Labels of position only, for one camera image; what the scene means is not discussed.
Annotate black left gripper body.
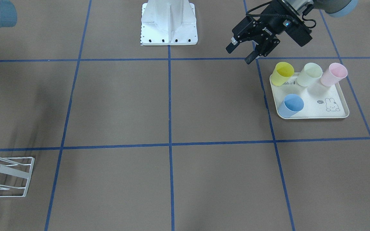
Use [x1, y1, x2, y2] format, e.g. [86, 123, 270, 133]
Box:
[232, 0, 313, 47]

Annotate white wire cup rack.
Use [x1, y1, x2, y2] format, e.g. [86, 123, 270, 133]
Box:
[0, 157, 35, 198]

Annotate pink plastic cup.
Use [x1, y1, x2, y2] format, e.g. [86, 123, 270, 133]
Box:
[320, 63, 348, 87]

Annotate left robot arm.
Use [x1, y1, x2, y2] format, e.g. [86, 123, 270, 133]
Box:
[226, 0, 358, 64]

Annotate cream rabbit serving tray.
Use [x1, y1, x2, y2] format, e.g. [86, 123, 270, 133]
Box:
[270, 73, 350, 120]

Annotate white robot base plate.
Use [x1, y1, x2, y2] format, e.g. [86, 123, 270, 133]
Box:
[140, 0, 198, 46]

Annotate pale green plastic cup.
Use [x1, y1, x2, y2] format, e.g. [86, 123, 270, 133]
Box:
[296, 63, 323, 87]

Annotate yellow plastic cup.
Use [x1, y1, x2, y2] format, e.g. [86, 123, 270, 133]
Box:
[270, 62, 294, 86]

